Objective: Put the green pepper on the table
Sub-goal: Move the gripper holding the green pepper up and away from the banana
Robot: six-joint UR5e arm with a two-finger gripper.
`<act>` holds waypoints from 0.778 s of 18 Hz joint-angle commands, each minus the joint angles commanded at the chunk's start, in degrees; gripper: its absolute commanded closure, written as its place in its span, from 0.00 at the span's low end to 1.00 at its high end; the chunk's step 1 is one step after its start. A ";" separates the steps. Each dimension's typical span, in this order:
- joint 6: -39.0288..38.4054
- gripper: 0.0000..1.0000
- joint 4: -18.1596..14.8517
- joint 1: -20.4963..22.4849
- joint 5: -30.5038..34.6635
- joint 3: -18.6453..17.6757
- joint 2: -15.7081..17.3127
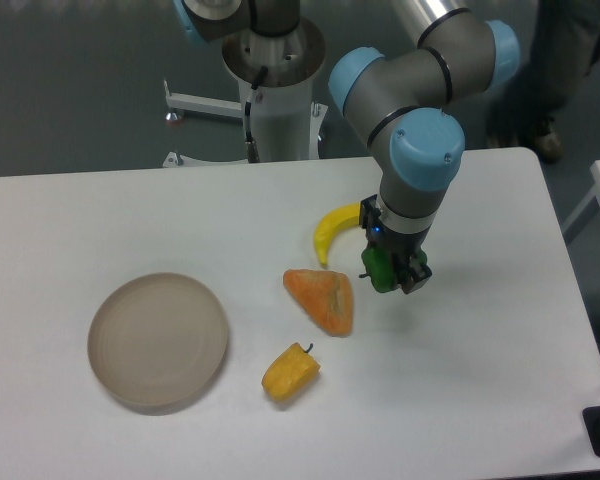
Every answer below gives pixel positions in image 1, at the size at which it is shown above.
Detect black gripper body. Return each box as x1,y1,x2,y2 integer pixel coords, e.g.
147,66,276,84
359,196,428,275

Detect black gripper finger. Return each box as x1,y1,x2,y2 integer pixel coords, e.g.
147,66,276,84
400,252,432,295

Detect green toy pepper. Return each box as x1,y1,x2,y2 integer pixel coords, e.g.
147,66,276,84
361,246,396,293

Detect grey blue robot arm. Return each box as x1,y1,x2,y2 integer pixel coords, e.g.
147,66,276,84
174,1,520,293

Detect yellow toy pepper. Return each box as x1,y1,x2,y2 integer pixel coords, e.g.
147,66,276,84
261,343,321,402

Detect yellow toy banana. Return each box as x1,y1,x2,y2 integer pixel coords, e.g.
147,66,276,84
313,203,360,268

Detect orange toy papaya slice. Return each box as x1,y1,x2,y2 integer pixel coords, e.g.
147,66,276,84
283,269,354,337

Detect beige round plate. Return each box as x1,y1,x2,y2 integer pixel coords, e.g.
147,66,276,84
87,273,229,415

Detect person legs dark trousers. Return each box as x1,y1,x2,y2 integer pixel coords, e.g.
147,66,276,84
486,1,600,164

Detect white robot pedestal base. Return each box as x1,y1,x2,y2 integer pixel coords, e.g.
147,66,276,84
164,17,328,163

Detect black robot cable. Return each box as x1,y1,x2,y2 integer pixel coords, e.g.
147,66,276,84
244,66,268,164

